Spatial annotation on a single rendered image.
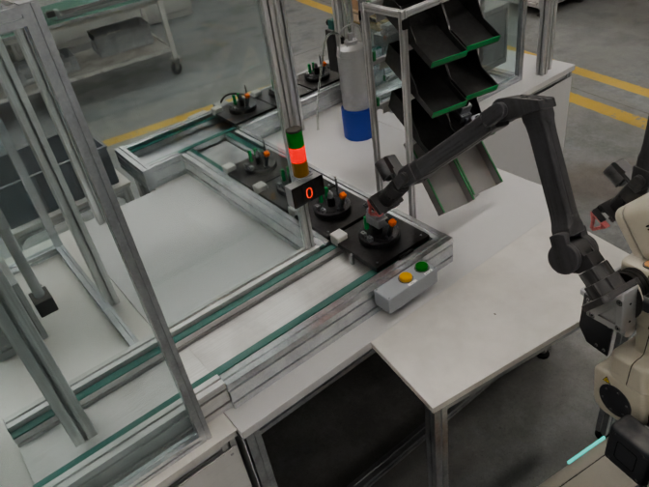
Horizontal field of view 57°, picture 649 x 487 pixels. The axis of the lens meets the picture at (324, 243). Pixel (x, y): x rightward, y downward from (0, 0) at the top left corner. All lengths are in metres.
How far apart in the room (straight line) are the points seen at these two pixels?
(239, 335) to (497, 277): 0.85
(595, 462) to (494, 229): 0.86
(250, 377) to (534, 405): 1.46
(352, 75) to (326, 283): 1.13
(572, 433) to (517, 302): 0.92
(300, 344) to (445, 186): 0.78
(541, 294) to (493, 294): 0.15
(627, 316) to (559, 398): 1.35
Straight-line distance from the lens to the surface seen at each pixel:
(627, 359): 1.81
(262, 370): 1.72
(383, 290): 1.85
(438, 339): 1.83
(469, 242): 2.19
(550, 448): 2.68
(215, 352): 1.84
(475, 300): 1.96
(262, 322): 1.88
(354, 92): 2.80
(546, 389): 2.86
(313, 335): 1.78
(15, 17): 1.11
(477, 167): 2.25
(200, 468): 1.75
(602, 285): 1.51
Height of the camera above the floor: 2.18
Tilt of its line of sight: 36 degrees down
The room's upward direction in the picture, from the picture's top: 9 degrees counter-clockwise
